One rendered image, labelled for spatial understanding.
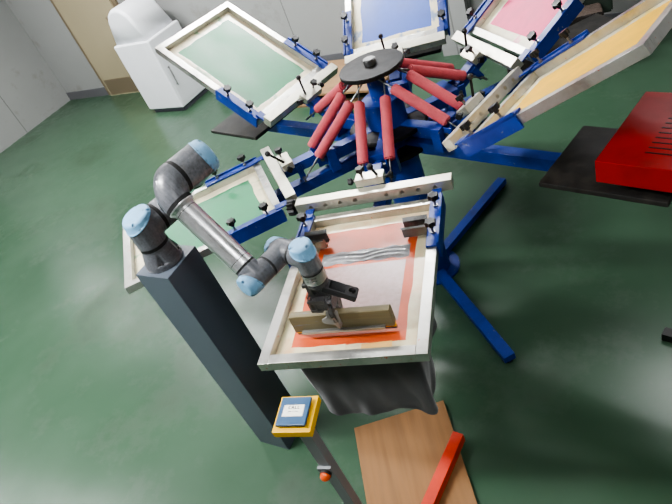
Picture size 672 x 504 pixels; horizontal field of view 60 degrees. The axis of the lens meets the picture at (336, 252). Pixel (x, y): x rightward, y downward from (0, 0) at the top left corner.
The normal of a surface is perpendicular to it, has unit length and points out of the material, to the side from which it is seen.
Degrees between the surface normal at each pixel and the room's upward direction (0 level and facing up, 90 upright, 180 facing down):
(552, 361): 0
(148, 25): 71
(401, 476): 0
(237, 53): 32
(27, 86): 90
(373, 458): 0
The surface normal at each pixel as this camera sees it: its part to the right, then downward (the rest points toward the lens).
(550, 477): -0.32, -0.73
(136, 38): -0.46, 0.68
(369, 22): -0.37, -0.26
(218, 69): 0.11, -0.50
